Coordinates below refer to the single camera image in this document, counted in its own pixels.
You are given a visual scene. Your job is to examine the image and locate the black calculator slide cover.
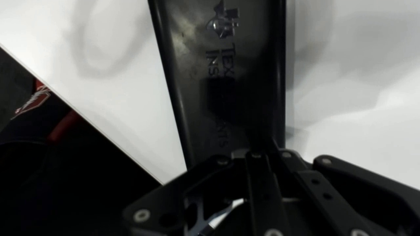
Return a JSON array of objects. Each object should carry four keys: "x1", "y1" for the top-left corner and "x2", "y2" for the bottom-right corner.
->
[{"x1": 149, "y1": 0, "x2": 288, "y2": 166}]

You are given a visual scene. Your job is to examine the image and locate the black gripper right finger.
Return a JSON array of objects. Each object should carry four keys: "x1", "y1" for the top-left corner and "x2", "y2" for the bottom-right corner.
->
[{"x1": 276, "y1": 149, "x2": 420, "y2": 236}]

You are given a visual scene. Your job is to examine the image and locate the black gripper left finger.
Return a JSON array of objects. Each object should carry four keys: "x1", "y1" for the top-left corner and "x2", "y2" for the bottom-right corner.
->
[{"x1": 124, "y1": 149, "x2": 289, "y2": 236}]

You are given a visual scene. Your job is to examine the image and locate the black red jacket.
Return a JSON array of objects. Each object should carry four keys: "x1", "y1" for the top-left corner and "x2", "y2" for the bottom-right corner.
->
[{"x1": 0, "y1": 51, "x2": 158, "y2": 236}]

